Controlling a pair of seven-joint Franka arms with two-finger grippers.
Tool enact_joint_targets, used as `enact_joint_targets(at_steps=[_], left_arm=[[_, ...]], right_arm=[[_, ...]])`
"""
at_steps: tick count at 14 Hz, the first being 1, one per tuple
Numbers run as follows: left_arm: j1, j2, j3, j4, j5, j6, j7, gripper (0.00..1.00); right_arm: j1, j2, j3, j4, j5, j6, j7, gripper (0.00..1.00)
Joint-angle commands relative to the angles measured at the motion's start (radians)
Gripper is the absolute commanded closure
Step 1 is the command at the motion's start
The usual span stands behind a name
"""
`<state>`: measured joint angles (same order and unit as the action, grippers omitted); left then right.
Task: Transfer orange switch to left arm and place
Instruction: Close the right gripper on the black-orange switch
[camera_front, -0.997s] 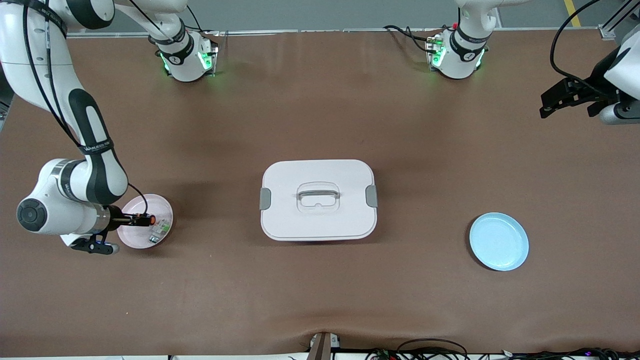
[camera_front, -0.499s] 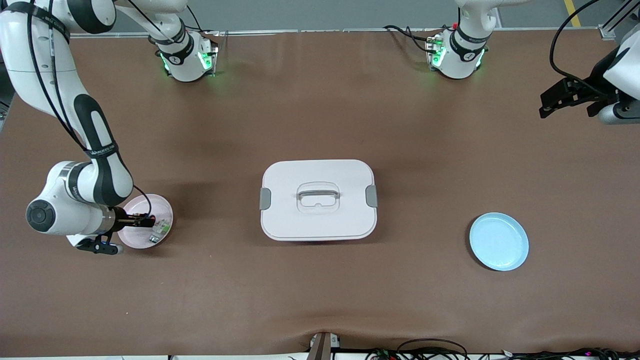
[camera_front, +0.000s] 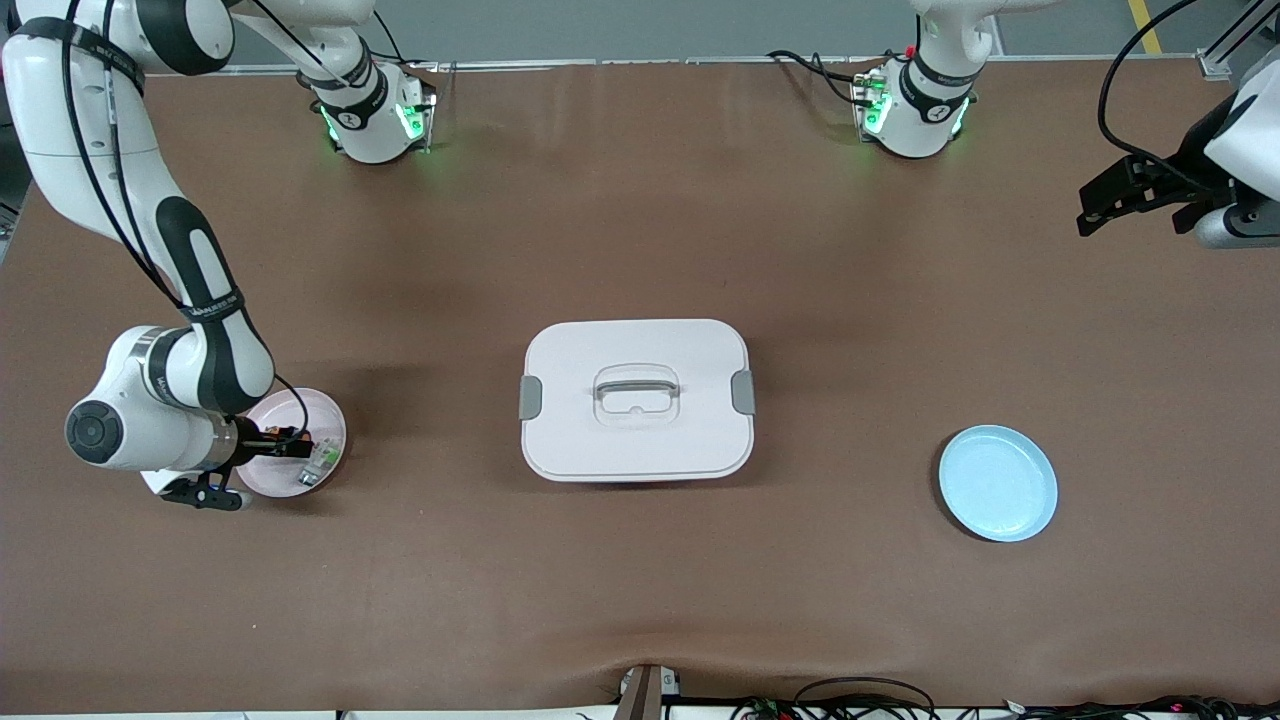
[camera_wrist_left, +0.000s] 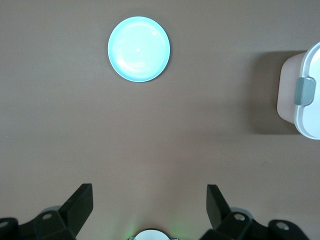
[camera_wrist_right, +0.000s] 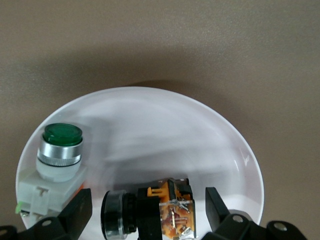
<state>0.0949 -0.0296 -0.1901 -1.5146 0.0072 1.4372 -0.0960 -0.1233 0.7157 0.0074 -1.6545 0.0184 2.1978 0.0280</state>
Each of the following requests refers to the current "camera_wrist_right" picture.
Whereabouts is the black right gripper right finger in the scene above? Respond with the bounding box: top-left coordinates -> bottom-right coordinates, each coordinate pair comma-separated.
203,187 -> 252,240

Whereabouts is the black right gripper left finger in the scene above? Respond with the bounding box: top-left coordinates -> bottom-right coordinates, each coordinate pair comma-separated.
33,188 -> 93,240

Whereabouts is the orange push button switch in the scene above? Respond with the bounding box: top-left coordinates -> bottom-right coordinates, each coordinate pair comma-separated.
100,177 -> 196,240

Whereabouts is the pale pink round plate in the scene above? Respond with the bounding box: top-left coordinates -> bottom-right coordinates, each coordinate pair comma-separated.
14,86 -> 265,240

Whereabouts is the green push button switch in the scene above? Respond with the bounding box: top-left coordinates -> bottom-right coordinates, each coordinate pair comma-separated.
14,122 -> 87,222

